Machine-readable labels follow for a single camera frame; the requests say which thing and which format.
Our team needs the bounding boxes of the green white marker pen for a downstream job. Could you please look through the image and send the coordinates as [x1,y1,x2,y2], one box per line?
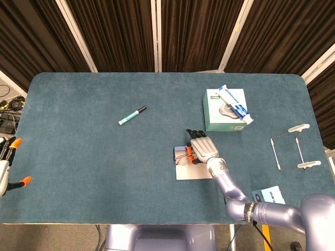
[118,106,147,126]

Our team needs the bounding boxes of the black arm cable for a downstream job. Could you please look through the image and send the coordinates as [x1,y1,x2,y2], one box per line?
[251,221,273,251]

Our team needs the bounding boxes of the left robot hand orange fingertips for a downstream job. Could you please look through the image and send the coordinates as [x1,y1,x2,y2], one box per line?
[0,137,32,198]

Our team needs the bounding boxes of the white package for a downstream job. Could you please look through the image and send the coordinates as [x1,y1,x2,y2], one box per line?
[173,145,213,181]

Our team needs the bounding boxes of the white blue toothpaste tube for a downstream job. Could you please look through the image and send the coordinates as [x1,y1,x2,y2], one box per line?
[216,84,254,125]

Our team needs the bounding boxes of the white table leg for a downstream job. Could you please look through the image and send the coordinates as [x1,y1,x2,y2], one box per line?
[229,224,237,251]

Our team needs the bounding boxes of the white screen frame post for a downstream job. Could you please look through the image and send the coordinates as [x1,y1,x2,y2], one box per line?
[0,70,28,99]
[150,0,162,73]
[300,43,335,84]
[217,0,254,73]
[55,0,98,73]

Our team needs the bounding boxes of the small light blue box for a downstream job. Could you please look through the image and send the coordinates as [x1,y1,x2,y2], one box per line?
[251,185,286,205]

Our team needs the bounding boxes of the black yellow cable bundle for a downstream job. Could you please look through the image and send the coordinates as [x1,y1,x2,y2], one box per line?
[0,95,26,111]

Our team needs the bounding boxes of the dark brown pleated curtain panel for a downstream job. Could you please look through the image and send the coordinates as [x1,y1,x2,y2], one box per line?
[0,0,91,92]
[160,0,245,73]
[66,0,158,73]
[225,0,335,76]
[306,67,335,150]

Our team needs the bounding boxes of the lilac grey robot torso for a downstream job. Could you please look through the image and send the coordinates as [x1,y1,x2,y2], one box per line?
[104,224,218,251]

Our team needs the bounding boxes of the teal felt table cover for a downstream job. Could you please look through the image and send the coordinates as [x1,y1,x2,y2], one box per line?
[1,72,335,225]

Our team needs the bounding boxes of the thin black round eyeglasses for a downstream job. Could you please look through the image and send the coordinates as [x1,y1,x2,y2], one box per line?
[174,154,196,166]

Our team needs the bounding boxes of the black floor equipment box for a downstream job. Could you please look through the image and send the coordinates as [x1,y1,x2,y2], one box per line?
[0,110,20,135]

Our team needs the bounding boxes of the right robot hand grey back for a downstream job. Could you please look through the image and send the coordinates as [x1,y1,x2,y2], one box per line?
[185,128,220,166]

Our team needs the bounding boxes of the mint green cardboard box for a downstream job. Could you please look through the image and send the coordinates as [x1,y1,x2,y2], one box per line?
[203,88,249,132]

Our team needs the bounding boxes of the blue floor cable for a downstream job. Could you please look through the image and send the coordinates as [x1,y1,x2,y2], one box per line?
[231,224,243,251]
[95,224,103,251]

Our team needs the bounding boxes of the white wire folding stand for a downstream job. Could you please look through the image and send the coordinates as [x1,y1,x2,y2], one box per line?
[270,123,322,172]

